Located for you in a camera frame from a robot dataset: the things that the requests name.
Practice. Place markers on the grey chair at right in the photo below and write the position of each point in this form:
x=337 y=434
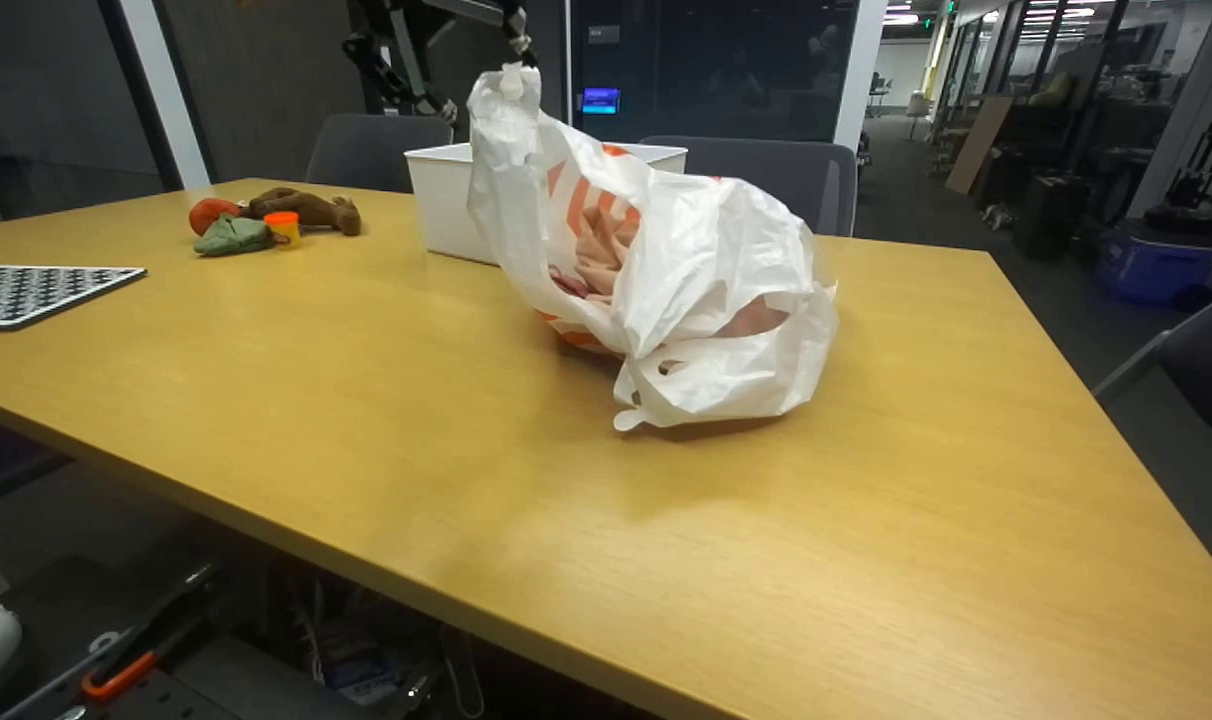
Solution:
x=1183 y=353

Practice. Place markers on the white plastic storage bin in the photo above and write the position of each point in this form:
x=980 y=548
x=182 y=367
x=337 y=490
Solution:
x=443 y=180

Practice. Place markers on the green plush toy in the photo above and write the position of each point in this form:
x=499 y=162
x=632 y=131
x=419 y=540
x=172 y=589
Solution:
x=232 y=234

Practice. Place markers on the grey office chair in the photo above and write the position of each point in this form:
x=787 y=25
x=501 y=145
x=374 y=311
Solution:
x=364 y=149
x=818 y=180

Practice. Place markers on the orange handled tool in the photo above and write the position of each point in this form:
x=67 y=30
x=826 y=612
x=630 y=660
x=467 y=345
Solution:
x=163 y=637

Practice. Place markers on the white plastic bag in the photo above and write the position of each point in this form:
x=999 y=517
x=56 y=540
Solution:
x=723 y=311

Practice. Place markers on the orange play dough tub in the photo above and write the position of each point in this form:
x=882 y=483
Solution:
x=285 y=226

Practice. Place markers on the light pink shirt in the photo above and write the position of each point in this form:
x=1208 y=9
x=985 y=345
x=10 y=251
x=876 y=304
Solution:
x=601 y=243

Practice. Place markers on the blue bin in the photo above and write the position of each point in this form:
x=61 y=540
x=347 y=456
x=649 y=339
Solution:
x=1153 y=270

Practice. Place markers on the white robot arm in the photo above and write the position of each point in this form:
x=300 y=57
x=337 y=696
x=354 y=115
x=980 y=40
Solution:
x=393 y=47

